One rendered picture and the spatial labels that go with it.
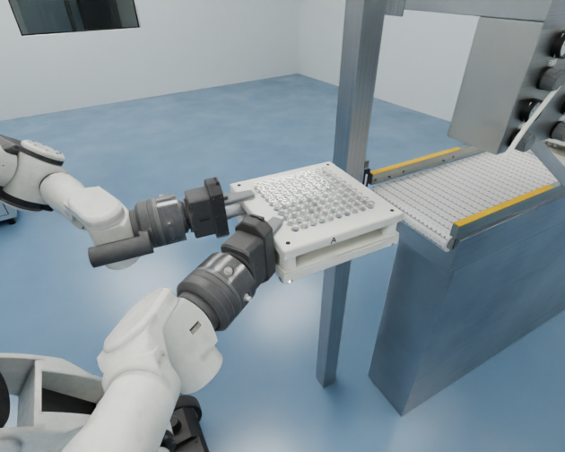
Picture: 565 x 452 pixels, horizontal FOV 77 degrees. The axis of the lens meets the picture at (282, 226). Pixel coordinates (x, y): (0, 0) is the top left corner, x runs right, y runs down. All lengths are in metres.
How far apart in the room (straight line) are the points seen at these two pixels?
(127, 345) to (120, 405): 0.06
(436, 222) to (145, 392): 0.70
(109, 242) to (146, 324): 0.27
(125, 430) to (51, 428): 0.41
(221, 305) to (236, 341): 1.31
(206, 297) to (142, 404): 0.16
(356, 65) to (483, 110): 0.28
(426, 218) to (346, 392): 0.95
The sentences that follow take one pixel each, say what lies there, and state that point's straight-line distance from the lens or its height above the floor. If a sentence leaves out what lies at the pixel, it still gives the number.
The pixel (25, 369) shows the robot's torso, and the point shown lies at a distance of 0.84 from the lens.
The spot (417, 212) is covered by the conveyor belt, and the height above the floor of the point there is 0.94.
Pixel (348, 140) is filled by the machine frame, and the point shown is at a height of 1.08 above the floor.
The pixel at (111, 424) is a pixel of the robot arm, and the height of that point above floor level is 1.12.
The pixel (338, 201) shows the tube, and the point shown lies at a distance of 0.66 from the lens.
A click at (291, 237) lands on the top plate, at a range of 0.58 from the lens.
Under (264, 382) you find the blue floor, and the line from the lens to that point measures 1.64.
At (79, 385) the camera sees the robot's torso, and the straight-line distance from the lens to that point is 0.86.
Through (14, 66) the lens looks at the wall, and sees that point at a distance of 5.51.
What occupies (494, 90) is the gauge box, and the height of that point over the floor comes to 1.25.
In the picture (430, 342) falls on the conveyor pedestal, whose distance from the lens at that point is 1.27.
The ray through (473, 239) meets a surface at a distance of 0.91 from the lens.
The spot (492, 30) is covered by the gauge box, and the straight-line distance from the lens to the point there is 0.71.
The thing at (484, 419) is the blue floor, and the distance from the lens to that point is 1.74.
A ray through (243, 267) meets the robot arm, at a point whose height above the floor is 1.08.
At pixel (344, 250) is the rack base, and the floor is 1.01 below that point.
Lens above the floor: 1.40
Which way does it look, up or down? 35 degrees down
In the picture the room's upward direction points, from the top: 1 degrees counter-clockwise
